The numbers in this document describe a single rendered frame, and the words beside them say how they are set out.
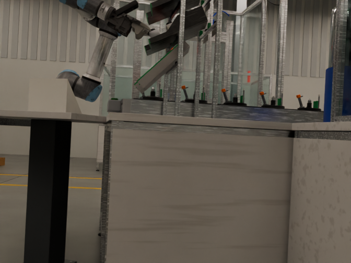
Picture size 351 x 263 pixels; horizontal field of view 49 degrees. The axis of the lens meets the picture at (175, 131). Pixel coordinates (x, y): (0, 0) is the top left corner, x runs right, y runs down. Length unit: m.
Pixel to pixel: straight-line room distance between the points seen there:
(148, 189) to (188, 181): 0.16
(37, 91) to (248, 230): 1.33
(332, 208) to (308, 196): 0.15
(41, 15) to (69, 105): 8.95
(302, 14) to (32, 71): 7.41
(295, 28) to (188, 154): 9.93
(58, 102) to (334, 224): 1.46
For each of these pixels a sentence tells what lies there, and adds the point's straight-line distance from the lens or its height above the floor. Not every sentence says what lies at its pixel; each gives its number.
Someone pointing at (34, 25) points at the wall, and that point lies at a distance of 10.97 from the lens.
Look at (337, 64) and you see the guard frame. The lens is 1.59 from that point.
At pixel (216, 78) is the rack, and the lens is 1.74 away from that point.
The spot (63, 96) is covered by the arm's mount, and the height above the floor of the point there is 0.96.
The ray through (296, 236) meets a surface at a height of 0.42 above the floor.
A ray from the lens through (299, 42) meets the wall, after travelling 11.20.
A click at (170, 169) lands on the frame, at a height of 0.66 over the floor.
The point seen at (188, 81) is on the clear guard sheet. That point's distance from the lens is 3.63.
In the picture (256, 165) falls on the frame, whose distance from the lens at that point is 1.56.
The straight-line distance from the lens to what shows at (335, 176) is 1.37.
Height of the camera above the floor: 0.80
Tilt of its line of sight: level
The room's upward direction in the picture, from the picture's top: 3 degrees clockwise
